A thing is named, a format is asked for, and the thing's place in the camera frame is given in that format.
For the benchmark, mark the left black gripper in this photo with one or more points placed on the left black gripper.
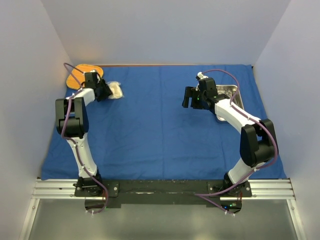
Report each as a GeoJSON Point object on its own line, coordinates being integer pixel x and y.
{"type": "Point", "coordinates": [106, 91]}

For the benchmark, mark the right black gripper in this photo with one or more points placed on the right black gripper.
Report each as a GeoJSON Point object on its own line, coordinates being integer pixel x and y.
{"type": "Point", "coordinates": [190, 92]}

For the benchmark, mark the white gauze pad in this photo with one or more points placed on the white gauze pad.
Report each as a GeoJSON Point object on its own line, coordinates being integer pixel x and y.
{"type": "Point", "coordinates": [116, 90]}

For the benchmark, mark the orange square woven mat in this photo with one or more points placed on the orange square woven mat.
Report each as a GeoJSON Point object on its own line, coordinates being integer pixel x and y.
{"type": "Point", "coordinates": [76, 74]}

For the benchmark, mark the steel instrument tray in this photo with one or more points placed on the steel instrument tray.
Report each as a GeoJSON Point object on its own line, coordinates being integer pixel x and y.
{"type": "Point", "coordinates": [229, 91]}

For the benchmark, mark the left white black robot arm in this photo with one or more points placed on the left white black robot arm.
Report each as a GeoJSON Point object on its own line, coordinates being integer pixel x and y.
{"type": "Point", "coordinates": [72, 123]}

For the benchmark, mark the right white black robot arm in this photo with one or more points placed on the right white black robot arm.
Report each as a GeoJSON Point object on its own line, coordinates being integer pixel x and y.
{"type": "Point", "coordinates": [258, 143]}

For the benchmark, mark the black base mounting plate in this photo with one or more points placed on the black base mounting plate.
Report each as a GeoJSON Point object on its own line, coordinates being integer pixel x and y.
{"type": "Point", "coordinates": [115, 193]}

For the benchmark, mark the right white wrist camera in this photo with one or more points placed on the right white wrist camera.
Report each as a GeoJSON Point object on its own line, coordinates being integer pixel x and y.
{"type": "Point", "coordinates": [199, 77]}

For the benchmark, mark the aluminium frame rail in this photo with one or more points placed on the aluminium frame rail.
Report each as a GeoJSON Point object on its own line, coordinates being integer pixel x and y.
{"type": "Point", "coordinates": [261, 189]}

